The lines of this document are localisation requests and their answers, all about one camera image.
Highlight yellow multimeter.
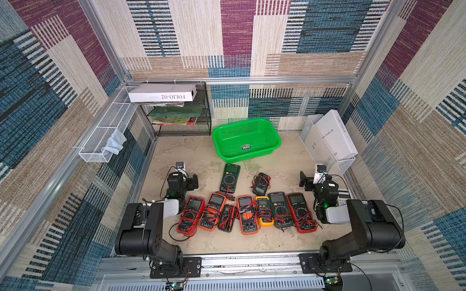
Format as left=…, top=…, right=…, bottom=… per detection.
left=256, top=196, right=274, bottom=227

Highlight black multimeter with leads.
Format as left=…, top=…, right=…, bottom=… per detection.
left=217, top=204, right=239, bottom=233

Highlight orange multimeter left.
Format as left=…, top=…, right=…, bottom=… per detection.
left=199, top=192, right=226, bottom=232

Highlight white wire wall basket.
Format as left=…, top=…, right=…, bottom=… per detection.
left=79, top=85, right=137, bottom=163

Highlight red multimeter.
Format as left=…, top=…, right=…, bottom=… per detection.
left=286, top=193, right=318, bottom=234
left=177, top=196, right=205, bottom=237

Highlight dark green multimeter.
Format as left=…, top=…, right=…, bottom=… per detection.
left=268, top=192, right=293, bottom=231
left=220, top=164, right=240, bottom=194

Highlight orange multimeter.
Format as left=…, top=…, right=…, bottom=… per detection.
left=237, top=195, right=258, bottom=235
left=199, top=192, right=226, bottom=232

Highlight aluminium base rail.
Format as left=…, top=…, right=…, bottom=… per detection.
left=91, top=251, right=415, bottom=291

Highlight books on shelf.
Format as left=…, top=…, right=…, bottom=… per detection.
left=147, top=105, right=204, bottom=126

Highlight white calculator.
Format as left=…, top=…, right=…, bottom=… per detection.
left=337, top=189, right=352, bottom=206

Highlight orange multimeter centre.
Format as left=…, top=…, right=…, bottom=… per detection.
left=237, top=195, right=258, bottom=235

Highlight clear plastic holder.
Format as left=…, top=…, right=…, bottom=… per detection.
left=300, top=114, right=356, bottom=176

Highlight green plastic basket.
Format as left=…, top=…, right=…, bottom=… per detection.
left=212, top=118, right=282, bottom=164

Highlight white box in holder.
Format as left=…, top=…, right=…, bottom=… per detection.
left=316, top=110, right=358, bottom=160

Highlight black wire shelf rack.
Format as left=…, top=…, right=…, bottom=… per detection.
left=142, top=82, right=212, bottom=138

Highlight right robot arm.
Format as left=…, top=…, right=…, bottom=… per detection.
left=299, top=170, right=405, bottom=276

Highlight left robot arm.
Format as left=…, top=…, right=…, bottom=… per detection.
left=115, top=171, right=205, bottom=280

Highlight white folio box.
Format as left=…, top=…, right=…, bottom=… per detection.
left=129, top=83, right=197, bottom=103

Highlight light blue cloth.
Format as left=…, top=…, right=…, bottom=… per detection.
left=102, top=129, right=127, bottom=155

